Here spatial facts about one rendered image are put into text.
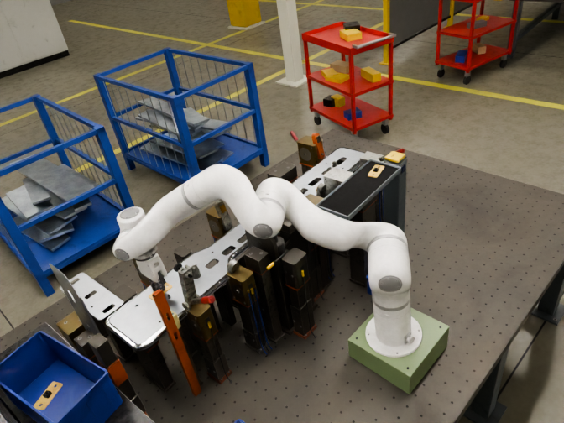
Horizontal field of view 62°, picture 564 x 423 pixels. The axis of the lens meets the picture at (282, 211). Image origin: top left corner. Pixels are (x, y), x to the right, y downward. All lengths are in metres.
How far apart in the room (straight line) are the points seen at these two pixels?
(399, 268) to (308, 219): 0.29
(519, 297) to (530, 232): 0.42
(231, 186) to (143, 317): 0.60
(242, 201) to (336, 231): 0.28
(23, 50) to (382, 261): 8.62
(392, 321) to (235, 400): 0.60
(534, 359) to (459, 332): 0.95
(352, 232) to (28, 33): 8.55
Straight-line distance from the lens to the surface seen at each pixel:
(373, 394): 1.69
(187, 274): 1.43
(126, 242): 1.44
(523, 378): 2.69
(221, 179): 1.29
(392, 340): 1.64
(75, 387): 1.53
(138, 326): 1.64
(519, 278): 2.12
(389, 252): 1.37
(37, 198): 3.76
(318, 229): 1.33
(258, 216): 1.25
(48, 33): 9.62
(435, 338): 1.71
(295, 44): 6.01
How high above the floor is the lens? 2.12
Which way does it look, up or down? 35 degrees down
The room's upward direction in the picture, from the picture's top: 9 degrees counter-clockwise
